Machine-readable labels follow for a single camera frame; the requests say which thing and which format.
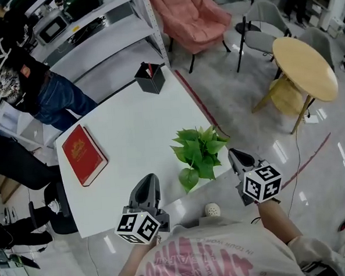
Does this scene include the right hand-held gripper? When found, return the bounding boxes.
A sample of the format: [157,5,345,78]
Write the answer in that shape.
[227,145,284,208]

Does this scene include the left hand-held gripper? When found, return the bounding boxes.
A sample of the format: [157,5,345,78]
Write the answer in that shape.
[112,172,171,246]

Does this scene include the green potted plant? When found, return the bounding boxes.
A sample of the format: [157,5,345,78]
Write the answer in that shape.
[168,124,233,195]

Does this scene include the person's right forearm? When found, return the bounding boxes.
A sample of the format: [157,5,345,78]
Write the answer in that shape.
[256,197,304,247]

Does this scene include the person's left forearm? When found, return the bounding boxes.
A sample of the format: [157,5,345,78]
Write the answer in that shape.
[113,239,161,276]

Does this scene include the person's white shoe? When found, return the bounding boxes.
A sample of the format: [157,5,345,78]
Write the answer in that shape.
[204,201,223,220]

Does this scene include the red floor tape strip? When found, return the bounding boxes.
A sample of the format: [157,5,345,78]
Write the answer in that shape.
[277,131,335,189]
[173,66,230,142]

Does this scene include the person's beige printed shirt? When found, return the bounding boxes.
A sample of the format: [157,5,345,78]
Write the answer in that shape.
[127,207,345,276]

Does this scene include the black office chair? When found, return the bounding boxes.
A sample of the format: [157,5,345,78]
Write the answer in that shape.
[27,180,79,236]

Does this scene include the red hardcover book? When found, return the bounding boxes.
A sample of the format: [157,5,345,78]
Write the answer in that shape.
[60,122,111,189]

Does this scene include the round wooden side table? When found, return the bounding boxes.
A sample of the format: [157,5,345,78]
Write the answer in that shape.
[247,33,342,137]

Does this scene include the black square pen holder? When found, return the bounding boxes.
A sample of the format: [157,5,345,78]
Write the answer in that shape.
[133,61,168,97]

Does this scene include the grey chair with black legs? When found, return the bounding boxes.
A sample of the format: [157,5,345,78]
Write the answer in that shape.
[296,25,336,75]
[232,0,295,73]

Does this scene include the black stand with round base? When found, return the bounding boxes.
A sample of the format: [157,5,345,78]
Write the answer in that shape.
[233,0,262,34]

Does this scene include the white low cabinet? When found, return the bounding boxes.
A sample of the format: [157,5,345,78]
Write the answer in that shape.
[0,91,58,152]

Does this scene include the pink armchair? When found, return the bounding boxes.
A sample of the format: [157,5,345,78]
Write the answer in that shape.
[147,0,236,76]

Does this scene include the white cabinet with drawers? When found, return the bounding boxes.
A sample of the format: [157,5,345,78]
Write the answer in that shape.
[309,0,345,31]

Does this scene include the white metal shelf unit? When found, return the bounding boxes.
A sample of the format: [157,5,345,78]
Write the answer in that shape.
[15,0,173,97]

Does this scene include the silver microwave oven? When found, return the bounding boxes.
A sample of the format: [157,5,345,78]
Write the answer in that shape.
[34,14,72,46]

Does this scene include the black bag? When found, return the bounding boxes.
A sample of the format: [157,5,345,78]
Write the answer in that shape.
[62,0,102,14]

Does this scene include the thin black floor cable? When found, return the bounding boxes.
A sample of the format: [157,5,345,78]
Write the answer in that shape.
[85,235,104,276]

